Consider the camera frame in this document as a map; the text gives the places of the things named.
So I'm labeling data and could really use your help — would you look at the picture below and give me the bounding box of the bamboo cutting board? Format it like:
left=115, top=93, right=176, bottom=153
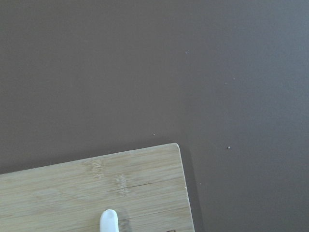
left=0, top=143, right=195, bottom=232

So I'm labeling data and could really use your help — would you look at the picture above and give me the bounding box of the white plastic spoon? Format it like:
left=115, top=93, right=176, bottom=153
left=99, top=209, right=119, bottom=232

